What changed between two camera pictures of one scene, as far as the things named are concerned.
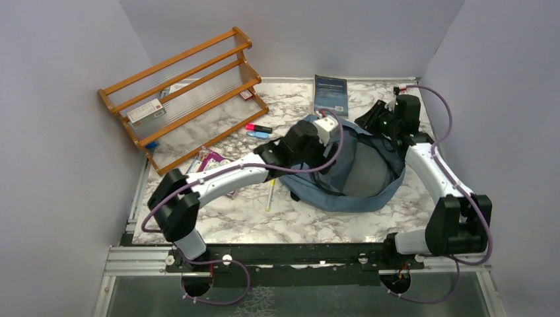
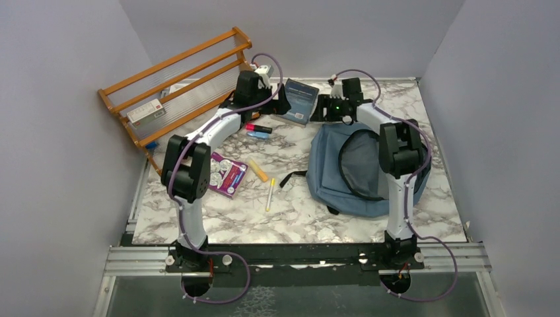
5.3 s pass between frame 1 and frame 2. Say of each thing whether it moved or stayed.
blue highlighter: stayed
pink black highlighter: stayed
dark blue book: moved
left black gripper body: moved
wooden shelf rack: stayed
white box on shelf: stayed
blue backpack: stayed
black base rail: stayed
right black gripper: moved
